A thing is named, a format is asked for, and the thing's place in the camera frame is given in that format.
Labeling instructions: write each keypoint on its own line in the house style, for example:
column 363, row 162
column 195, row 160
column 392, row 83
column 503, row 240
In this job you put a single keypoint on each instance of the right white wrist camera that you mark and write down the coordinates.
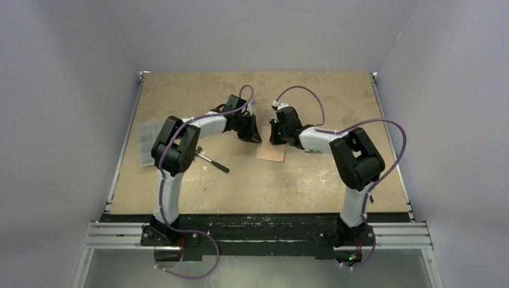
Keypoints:
column 276, row 106

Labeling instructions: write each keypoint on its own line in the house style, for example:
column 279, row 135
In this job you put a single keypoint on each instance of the aluminium frame rail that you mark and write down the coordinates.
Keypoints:
column 391, row 236

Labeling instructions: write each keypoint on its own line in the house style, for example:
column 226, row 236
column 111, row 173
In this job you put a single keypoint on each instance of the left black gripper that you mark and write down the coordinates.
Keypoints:
column 251, row 135

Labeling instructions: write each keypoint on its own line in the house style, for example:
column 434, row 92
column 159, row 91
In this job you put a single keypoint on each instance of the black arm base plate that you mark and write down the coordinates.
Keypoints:
column 322, row 236

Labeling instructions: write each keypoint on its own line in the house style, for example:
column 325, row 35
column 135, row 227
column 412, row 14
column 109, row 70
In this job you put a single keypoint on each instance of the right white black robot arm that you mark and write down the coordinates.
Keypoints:
column 357, row 160

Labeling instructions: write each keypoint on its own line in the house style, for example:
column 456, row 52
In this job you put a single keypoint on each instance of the clear plastic organizer box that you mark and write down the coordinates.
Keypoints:
column 146, row 135

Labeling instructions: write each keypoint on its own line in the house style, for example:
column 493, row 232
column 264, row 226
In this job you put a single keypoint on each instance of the green white glue stick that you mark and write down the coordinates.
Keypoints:
column 313, row 151

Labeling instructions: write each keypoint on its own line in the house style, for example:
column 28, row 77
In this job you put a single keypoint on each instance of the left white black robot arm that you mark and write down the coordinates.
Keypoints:
column 175, row 149

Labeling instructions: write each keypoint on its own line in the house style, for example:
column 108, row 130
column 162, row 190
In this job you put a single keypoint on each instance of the brown envelope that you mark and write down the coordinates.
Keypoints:
column 269, row 152

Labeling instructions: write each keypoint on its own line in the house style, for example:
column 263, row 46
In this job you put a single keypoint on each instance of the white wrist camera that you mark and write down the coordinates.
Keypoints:
column 251, row 104
column 276, row 106

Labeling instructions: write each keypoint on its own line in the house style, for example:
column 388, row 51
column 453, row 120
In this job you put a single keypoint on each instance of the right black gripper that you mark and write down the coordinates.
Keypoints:
column 274, row 125

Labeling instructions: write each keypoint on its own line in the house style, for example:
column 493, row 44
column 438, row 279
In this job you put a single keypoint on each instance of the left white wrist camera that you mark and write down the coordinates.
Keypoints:
column 251, row 104

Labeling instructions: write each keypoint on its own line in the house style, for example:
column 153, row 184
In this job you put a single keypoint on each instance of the small black hammer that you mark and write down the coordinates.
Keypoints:
column 198, row 153

